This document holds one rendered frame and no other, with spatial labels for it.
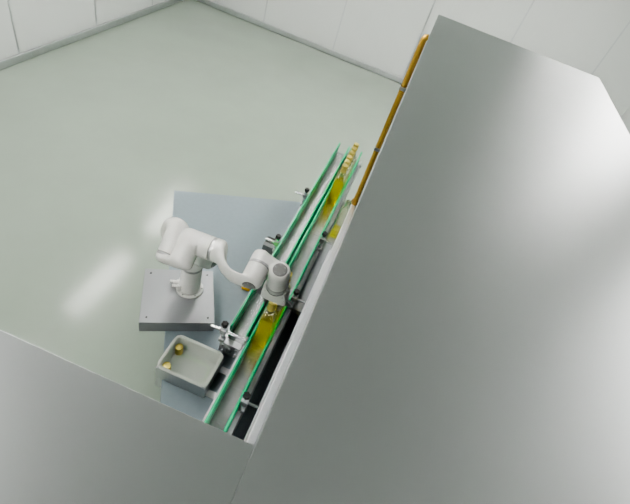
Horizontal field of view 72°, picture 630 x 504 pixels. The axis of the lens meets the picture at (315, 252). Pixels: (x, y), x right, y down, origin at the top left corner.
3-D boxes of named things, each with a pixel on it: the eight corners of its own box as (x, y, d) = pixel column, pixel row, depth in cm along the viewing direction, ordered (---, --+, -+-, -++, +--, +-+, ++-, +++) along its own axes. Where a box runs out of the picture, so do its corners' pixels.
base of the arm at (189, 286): (167, 297, 200) (169, 274, 190) (170, 277, 209) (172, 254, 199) (202, 300, 204) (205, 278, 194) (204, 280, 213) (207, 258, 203)
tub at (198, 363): (204, 398, 178) (205, 388, 172) (154, 376, 179) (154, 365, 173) (223, 364, 190) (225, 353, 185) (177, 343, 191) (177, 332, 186)
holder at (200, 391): (215, 403, 178) (217, 395, 173) (155, 376, 179) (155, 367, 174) (234, 369, 191) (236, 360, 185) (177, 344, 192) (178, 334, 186)
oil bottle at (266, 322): (264, 348, 187) (273, 320, 172) (252, 343, 187) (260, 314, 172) (269, 338, 191) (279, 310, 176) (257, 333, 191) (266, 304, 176)
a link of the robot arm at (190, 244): (225, 244, 163) (210, 281, 161) (174, 225, 165) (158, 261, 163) (214, 235, 147) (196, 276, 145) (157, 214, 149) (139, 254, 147)
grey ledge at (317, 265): (304, 327, 212) (310, 313, 204) (287, 319, 212) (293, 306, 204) (351, 217, 281) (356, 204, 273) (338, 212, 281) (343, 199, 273)
